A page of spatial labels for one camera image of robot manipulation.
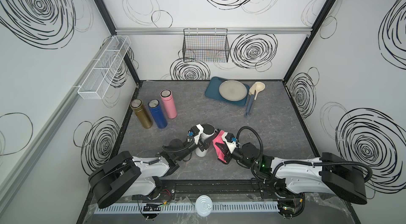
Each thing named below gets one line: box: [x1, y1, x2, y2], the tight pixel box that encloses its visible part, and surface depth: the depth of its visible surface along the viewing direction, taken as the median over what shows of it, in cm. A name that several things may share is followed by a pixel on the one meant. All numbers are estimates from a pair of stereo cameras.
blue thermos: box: [147, 98, 168, 129], surface depth 85 cm
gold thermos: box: [130, 98, 153, 129], surface depth 87 cm
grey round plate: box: [218, 79, 247, 102], surface depth 117 cm
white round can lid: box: [195, 194, 214, 218], surface depth 67 cm
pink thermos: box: [159, 88, 178, 119], surface depth 89 cm
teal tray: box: [204, 76, 251, 107], surface depth 114 cm
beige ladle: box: [254, 81, 266, 101], surface depth 116 cm
